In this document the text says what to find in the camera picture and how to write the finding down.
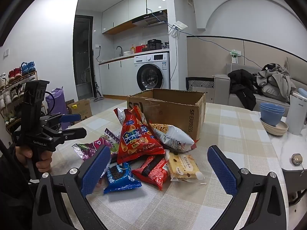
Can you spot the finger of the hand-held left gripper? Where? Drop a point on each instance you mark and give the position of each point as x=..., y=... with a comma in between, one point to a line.
x=75, y=133
x=71, y=118

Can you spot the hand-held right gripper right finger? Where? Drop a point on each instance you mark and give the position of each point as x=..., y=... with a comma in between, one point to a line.
x=221, y=170

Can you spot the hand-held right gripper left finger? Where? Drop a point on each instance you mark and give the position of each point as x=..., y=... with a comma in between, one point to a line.
x=96, y=170

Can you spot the purple snack packet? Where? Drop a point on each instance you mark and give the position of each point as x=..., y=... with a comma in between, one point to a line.
x=91, y=147

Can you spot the blue cookie packet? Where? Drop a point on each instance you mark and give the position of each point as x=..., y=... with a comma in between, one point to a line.
x=120, y=176

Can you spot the purple striped packet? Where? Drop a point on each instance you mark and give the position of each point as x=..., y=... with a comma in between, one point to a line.
x=111, y=135

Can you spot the yellow cracker packet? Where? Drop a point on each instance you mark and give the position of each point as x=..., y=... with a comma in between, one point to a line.
x=182, y=166

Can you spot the red triangular chip bag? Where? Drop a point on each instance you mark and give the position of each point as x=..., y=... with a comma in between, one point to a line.
x=136, y=141

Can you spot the red black snack packet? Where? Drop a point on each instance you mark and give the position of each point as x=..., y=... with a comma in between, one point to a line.
x=153, y=172

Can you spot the large white noodle snack bag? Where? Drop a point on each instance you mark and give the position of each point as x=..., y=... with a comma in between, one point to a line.
x=172, y=136

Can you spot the small noodle snack bag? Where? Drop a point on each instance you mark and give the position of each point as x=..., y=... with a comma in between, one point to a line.
x=140, y=114

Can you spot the brown cardboard box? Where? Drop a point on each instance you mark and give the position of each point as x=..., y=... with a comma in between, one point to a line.
x=177, y=115

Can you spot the person's left forearm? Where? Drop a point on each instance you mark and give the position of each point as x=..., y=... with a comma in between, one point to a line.
x=12, y=191

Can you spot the person's left hand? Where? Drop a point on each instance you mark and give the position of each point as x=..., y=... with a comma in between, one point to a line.
x=44, y=163

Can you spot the printed cardboard floor box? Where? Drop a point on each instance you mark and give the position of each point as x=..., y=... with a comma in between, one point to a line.
x=81, y=109

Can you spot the purple bag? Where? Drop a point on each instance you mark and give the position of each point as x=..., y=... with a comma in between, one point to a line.
x=58, y=100

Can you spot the upright vacuum cleaner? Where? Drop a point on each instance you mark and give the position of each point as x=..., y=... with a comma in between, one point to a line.
x=97, y=95

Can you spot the wooden shoe rack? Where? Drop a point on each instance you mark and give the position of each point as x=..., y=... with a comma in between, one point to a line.
x=28, y=76

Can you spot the checkered tablecloth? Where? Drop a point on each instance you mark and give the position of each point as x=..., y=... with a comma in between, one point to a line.
x=227, y=129

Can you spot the group of assorted shoes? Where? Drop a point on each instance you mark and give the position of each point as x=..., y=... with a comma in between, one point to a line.
x=14, y=73

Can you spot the white lower cabinets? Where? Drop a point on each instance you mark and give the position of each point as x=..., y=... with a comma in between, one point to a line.
x=110, y=79

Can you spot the white cabinets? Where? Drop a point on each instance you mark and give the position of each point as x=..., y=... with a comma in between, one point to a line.
x=136, y=4
x=110, y=79

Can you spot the dark glass door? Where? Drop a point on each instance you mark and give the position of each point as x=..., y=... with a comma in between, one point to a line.
x=82, y=52

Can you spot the blue bowl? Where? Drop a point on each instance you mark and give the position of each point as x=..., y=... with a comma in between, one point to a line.
x=271, y=121
x=272, y=106

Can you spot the beige shallow bowl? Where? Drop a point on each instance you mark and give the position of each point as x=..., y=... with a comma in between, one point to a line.
x=280, y=129

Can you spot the small round metal object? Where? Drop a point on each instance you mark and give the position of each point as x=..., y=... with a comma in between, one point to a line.
x=297, y=159

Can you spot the grey sofa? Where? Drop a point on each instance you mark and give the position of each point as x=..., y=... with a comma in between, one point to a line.
x=220, y=88

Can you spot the black faucet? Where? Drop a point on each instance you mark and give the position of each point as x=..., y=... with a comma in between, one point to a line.
x=120, y=49

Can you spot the black jacket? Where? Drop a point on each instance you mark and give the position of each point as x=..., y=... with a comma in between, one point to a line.
x=242, y=86

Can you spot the folded patterned play mat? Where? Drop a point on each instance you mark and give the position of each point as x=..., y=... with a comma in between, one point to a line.
x=200, y=85

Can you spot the yellow soap bottle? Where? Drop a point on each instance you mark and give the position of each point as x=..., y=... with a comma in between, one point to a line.
x=132, y=49

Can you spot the white washing machine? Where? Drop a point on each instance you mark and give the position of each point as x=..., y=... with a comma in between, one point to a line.
x=151, y=71

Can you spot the white electric kettle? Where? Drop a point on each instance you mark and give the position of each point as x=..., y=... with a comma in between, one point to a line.
x=297, y=115

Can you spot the red box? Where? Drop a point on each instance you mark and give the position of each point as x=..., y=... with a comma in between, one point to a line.
x=141, y=49

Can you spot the grey clothes pile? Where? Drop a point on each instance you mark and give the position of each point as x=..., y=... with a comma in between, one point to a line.
x=275, y=81

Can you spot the black pressure cooker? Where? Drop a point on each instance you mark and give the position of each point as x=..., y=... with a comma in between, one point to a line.
x=154, y=45

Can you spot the light blue pillow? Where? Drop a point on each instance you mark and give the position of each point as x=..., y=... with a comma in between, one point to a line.
x=301, y=92

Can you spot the grey plastic bag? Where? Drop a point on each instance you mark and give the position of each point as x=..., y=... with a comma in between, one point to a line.
x=166, y=45

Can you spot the range hood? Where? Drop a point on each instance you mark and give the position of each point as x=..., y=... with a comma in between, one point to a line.
x=151, y=19

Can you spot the white upper cabinets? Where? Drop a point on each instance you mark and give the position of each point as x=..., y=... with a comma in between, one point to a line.
x=136, y=4

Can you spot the white router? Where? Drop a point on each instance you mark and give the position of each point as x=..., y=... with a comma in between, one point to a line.
x=178, y=25

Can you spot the white wall switch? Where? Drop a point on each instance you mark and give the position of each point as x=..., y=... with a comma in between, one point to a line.
x=6, y=53

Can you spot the white wall power strip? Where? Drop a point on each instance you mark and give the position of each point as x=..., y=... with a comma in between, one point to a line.
x=235, y=55

